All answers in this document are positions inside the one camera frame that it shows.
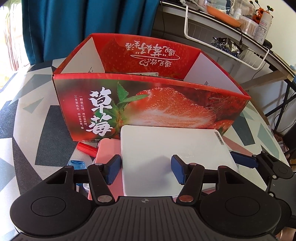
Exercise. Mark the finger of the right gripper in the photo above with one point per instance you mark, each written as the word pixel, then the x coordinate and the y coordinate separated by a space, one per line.
pixel 247 161

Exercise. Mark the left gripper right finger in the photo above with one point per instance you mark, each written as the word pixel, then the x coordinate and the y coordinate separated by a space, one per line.
pixel 191 177

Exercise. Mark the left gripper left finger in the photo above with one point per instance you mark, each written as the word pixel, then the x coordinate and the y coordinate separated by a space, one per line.
pixel 100 176

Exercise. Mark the blue clear plastic item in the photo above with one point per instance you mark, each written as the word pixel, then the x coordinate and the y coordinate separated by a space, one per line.
pixel 79 168

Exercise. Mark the red marker pen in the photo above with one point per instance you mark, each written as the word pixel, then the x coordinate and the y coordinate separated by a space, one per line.
pixel 87 149

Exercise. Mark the pink flat box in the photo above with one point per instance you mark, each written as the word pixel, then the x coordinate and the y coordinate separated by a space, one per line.
pixel 106 150

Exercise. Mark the red strawberry cardboard box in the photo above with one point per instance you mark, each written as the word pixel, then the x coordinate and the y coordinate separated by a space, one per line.
pixel 113 80

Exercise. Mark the grey desk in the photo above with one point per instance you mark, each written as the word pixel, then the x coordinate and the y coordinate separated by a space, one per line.
pixel 182 23

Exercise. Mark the blue silver snack bag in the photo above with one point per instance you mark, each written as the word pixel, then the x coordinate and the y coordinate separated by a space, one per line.
pixel 226 45

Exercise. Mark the white spray bottle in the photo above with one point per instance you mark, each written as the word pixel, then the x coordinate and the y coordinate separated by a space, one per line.
pixel 263 27

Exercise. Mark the cotton swab container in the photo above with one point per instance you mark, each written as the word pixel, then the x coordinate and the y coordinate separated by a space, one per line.
pixel 248 26

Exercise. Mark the orange plate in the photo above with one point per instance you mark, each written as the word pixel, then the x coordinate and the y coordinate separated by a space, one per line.
pixel 223 17

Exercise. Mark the blue curtain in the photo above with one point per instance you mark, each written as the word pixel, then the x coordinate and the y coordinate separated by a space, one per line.
pixel 52 29

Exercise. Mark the white wire basket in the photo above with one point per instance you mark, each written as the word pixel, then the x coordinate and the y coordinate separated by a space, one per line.
pixel 204 29

